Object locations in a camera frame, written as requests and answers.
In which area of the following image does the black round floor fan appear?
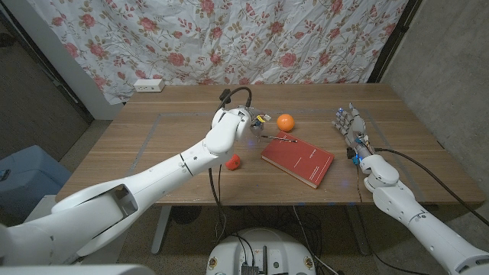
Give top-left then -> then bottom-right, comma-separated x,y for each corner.
170,205 -> 202,225

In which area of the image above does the clear spray bottle black top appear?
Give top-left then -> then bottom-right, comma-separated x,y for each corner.
219,88 -> 232,110

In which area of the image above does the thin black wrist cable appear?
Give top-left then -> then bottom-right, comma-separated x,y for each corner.
355,163 -> 364,205

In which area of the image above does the floral fabric backdrop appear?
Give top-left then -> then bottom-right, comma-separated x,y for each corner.
26,0 -> 410,105

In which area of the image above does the metal table leg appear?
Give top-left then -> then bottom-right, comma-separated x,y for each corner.
151,205 -> 173,255
345,204 -> 371,256

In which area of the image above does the blue storage bin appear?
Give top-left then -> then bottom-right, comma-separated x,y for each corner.
0,144 -> 73,218

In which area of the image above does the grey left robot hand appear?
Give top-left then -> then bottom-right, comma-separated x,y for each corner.
244,105 -> 273,143

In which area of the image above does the red notebook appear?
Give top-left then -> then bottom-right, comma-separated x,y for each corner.
261,131 -> 335,190

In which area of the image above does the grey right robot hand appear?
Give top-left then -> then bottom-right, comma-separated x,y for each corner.
331,102 -> 372,154

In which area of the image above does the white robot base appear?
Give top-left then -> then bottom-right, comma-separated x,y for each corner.
206,228 -> 317,275

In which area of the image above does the black backdrop pole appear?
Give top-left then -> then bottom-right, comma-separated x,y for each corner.
367,0 -> 423,84

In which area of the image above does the red ball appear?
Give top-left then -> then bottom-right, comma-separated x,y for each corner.
225,154 -> 242,171

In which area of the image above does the black mechanical pencil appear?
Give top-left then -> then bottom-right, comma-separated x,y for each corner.
261,134 -> 298,144

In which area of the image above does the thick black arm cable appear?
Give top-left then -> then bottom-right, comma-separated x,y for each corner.
208,86 -> 253,240
374,147 -> 489,226

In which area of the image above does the white power strip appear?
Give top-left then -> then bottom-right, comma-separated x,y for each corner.
133,78 -> 166,93

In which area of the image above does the orange fruit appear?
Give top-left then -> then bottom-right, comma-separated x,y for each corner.
277,113 -> 296,133

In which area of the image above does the white floor cable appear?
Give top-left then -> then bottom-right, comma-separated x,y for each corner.
292,205 -> 339,275

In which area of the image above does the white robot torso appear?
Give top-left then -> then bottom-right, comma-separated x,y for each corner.
0,264 -> 156,275

